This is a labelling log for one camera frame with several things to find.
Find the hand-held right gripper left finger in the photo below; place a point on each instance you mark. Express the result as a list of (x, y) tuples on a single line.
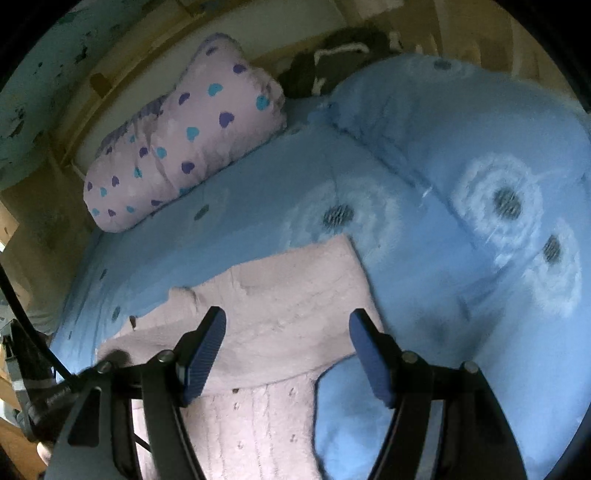
[(203, 353)]

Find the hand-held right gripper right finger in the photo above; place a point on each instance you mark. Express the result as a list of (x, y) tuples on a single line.
[(369, 355)]

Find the pink knitted sweater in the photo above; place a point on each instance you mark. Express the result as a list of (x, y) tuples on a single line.
[(286, 295)]

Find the blue floral bed sheet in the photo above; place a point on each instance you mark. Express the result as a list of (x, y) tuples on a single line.
[(258, 194)]

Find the pink heart-print pillow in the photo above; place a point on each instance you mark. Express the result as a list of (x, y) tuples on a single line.
[(184, 138)]

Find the blue floral duvet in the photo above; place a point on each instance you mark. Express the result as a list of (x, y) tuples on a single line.
[(461, 124)]

